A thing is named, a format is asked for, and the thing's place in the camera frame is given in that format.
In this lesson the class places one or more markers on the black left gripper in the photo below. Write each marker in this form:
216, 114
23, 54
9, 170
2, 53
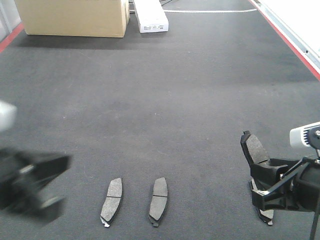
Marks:
21, 174

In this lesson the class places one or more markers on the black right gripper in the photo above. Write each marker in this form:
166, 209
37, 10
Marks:
298, 190

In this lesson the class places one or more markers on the dark brake pad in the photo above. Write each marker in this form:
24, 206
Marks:
253, 149
158, 202
265, 215
112, 202

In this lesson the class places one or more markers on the cardboard box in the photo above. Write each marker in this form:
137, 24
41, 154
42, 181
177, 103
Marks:
79, 18

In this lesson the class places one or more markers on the white long box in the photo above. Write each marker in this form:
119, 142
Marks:
150, 16

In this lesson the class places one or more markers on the white conveyor side frame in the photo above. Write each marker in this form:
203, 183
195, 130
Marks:
297, 22

